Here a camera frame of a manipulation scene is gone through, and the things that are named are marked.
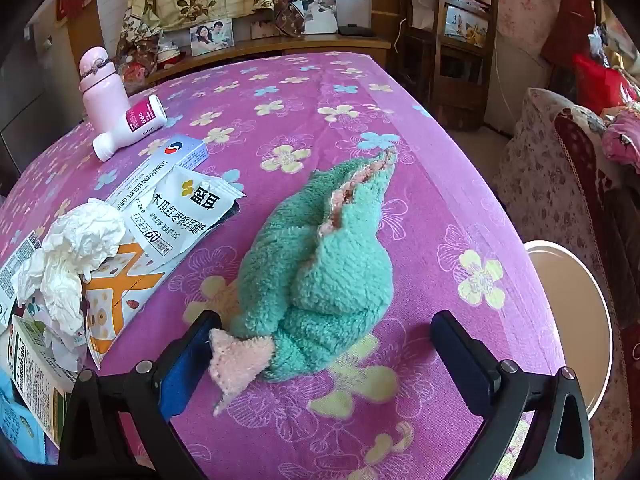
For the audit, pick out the crumpled white tissue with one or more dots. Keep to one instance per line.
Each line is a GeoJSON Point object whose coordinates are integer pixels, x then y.
{"type": "Point", "coordinates": [75, 245]}

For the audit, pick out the floral covered sofa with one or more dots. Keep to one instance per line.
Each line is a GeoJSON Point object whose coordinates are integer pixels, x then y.
{"type": "Point", "coordinates": [560, 170]}

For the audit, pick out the green fleece towel pink edge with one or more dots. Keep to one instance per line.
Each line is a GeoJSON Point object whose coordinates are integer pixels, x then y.
{"type": "Point", "coordinates": [325, 270]}

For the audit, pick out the orange and white snack packet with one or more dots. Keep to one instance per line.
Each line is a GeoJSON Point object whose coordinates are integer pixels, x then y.
{"type": "Point", "coordinates": [125, 292]}

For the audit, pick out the framed couple photo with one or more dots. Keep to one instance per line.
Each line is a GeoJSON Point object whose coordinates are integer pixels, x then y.
{"type": "Point", "coordinates": [212, 36]}

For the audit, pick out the blue packet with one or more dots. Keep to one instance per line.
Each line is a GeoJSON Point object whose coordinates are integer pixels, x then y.
{"type": "Point", "coordinates": [20, 420]}

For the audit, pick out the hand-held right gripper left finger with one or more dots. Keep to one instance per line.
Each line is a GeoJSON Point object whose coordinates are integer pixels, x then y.
{"type": "Point", "coordinates": [179, 380]}

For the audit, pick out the pink thermos bottle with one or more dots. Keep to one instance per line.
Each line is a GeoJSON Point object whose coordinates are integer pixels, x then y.
{"type": "Point", "coordinates": [102, 95]}

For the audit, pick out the purple floral tablecloth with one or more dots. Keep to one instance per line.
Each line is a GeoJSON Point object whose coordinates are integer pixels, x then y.
{"type": "Point", "coordinates": [350, 110]}

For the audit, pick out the white foil sachet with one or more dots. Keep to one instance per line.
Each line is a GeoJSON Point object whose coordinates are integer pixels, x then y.
{"type": "Point", "coordinates": [185, 210]}

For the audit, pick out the green and white carton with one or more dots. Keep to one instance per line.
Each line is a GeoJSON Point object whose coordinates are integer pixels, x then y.
{"type": "Point", "coordinates": [35, 370]}

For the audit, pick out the round beige stool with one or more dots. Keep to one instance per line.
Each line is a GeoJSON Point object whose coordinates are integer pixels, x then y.
{"type": "Point", "coordinates": [570, 320]}

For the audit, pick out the bright red bag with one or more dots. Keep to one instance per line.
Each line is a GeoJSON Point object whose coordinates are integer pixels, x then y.
{"type": "Point", "coordinates": [600, 85]}

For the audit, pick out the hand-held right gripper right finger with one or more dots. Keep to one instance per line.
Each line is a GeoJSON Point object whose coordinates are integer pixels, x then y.
{"type": "Point", "coordinates": [465, 357]}

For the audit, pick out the grey cabinet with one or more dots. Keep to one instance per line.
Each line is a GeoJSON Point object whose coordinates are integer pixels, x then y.
{"type": "Point", "coordinates": [30, 100]}

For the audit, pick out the standing wedding photo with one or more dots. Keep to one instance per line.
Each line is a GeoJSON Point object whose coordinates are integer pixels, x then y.
{"type": "Point", "coordinates": [320, 15]}

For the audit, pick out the dark wooden chair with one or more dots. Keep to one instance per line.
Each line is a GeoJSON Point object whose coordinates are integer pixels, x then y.
{"type": "Point", "coordinates": [450, 55]}

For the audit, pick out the white pill bottle magenta label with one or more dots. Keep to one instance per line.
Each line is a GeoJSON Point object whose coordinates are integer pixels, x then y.
{"type": "Point", "coordinates": [131, 127]}

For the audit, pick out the pile of patterned cloths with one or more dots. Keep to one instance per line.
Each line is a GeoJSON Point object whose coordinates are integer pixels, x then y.
{"type": "Point", "coordinates": [145, 57]}

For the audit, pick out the white and blue medicine box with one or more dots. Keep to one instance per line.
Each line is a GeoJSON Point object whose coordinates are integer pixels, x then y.
{"type": "Point", "coordinates": [172, 155]}

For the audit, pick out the white and olive barcode box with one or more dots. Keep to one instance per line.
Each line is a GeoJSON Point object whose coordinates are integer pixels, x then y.
{"type": "Point", "coordinates": [20, 257]}

